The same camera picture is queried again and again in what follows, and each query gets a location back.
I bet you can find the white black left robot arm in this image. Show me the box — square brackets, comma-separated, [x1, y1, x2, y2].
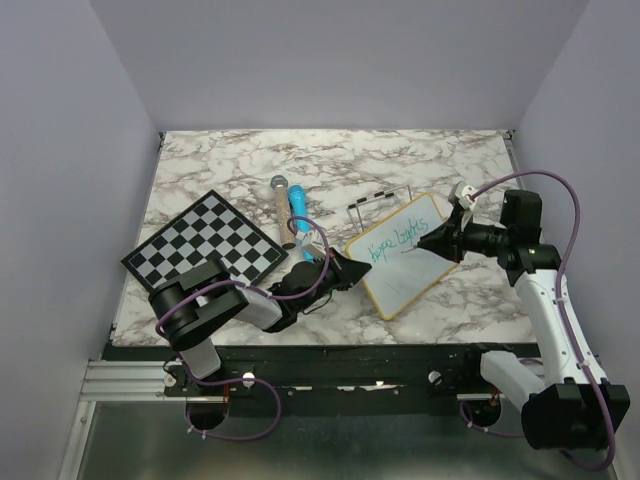
[148, 248, 372, 395]

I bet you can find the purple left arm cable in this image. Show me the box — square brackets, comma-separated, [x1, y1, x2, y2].
[153, 214, 332, 441]

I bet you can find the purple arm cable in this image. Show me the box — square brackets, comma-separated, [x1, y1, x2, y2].
[459, 170, 617, 471]
[153, 214, 332, 441]

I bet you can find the metal wire whiteboard stand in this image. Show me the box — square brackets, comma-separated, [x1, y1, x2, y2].
[346, 184, 413, 233]

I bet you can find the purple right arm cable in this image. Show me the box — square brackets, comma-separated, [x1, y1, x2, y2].
[459, 170, 617, 471]

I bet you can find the black white chessboard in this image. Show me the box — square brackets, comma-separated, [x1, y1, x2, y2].
[121, 190, 287, 291]

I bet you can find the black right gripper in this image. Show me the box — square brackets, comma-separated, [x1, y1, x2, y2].
[418, 206, 511, 263]

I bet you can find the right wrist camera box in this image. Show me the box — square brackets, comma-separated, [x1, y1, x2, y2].
[448, 182, 478, 212]

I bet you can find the aluminium frame rail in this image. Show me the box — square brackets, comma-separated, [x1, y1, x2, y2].
[61, 361, 584, 479]

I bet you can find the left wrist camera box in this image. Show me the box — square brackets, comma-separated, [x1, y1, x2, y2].
[296, 229, 326, 261]

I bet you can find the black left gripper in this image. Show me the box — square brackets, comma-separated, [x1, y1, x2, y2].
[295, 247, 371, 313]

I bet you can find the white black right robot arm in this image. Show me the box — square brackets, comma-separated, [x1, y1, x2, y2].
[417, 184, 630, 450]

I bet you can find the blue toy microphone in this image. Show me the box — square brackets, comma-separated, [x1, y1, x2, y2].
[288, 184, 311, 233]

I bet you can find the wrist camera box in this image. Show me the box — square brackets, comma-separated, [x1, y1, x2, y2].
[448, 182, 478, 212]
[296, 229, 326, 261]

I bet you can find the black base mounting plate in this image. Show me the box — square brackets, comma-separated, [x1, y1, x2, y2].
[103, 343, 539, 417]

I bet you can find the yellow framed whiteboard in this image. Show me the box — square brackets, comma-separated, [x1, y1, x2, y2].
[345, 193, 456, 320]

